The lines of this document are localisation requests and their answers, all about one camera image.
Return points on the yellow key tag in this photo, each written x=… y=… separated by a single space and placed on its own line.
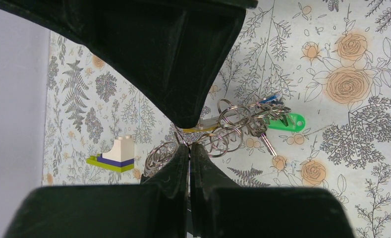
x=203 y=125

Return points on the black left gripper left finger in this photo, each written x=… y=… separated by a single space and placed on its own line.
x=167 y=210

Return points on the green key tag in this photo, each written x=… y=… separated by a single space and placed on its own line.
x=291 y=122

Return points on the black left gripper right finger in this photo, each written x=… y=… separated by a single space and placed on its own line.
x=205 y=178

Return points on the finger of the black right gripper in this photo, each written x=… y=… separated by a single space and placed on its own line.
x=171 y=50

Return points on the floral patterned table mat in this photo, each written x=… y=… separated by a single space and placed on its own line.
x=329 y=60

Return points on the white wooden block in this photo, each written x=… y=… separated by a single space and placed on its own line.
x=122 y=150

